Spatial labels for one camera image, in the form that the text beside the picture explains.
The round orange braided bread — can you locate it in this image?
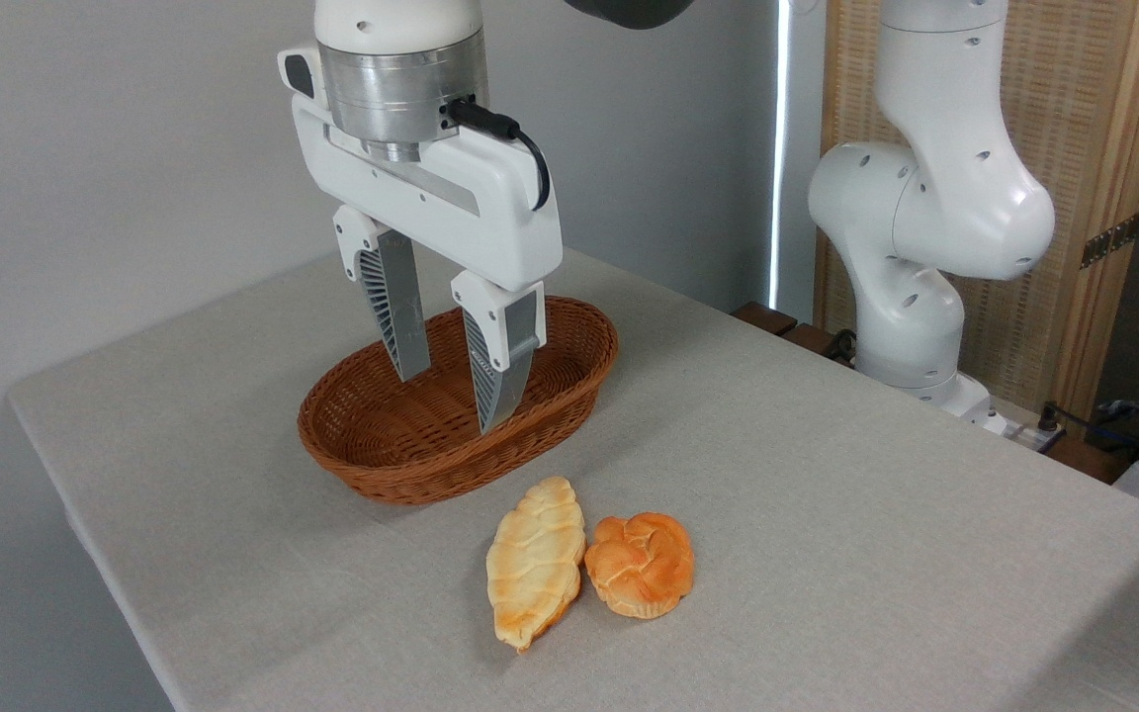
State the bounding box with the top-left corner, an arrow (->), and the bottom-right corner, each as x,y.
583,511 -> 696,621

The wooden rattan folding screen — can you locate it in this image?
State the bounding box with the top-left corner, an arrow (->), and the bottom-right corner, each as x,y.
815,0 -> 1139,426

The grey tablecloth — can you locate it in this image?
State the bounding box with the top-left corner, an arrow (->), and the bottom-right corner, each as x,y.
6,247 -> 1139,712

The brown wooden block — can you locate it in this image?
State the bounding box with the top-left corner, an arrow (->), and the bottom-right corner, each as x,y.
731,302 -> 799,338
780,322 -> 855,369

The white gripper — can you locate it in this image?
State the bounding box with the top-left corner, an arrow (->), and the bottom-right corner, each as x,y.
278,44 -> 565,437

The metal screen hinge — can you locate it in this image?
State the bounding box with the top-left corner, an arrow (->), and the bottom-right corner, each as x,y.
1081,211 -> 1139,270

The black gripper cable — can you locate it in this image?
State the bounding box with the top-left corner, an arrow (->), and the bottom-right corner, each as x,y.
446,96 -> 553,214

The brown oval wicker basket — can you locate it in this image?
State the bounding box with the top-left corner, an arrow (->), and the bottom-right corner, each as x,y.
297,295 -> 620,507

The long pale braided bread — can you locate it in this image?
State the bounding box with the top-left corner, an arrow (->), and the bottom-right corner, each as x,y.
485,476 -> 587,655

